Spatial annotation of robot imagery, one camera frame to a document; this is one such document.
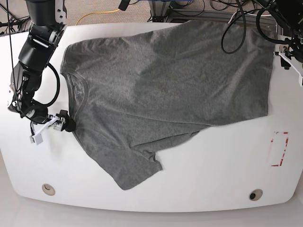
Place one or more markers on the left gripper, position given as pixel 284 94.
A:
pixel 293 47

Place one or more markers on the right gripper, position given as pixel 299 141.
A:
pixel 38 114

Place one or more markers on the grey T-shirt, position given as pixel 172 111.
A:
pixel 134 96

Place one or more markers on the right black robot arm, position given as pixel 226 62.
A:
pixel 44 33

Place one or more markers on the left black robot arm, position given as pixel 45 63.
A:
pixel 288 15

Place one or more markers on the red tape rectangle marking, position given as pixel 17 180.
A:
pixel 277 149

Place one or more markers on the black tripod stand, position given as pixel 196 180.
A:
pixel 10 22

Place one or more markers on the left table cable grommet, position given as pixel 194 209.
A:
pixel 48 189

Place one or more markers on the table cable grommet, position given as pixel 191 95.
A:
pixel 48 189
pixel 255 195

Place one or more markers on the aluminium frame stand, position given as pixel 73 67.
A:
pixel 177 11

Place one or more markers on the right table cable grommet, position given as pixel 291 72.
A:
pixel 255 195

